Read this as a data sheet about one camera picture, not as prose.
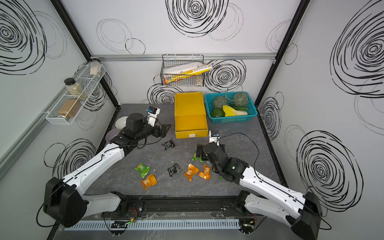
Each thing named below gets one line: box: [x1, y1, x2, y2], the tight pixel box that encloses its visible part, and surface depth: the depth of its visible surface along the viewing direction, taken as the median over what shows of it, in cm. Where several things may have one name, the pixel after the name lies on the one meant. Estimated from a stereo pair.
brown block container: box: [58, 99, 81, 118], surface depth 69 cm
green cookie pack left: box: [134, 162, 152, 178], surface depth 88 cm
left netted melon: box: [212, 96, 228, 109], surface depth 111 cm
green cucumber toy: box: [227, 104, 248, 111], surface depth 109 cm
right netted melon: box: [233, 91, 249, 107], surface depth 111 cm
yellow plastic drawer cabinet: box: [174, 92, 209, 139], surface depth 91 cm
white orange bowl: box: [115, 116, 129, 129], surface depth 107 cm
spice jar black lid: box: [64, 77, 88, 101], surface depth 72 cm
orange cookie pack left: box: [141, 174, 158, 190], surface depth 83 cm
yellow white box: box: [163, 61, 213, 85], surface depth 88 cm
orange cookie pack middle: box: [184, 163, 200, 182], surface depth 86 cm
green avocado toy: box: [211, 108, 225, 117], surface depth 107 cm
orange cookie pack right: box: [198, 164, 212, 181], surface depth 86 cm
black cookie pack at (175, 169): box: [167, 163, 182, 177], surface depth 87 cm
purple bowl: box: [105, 128, 121, 143], surface depth 98 cm
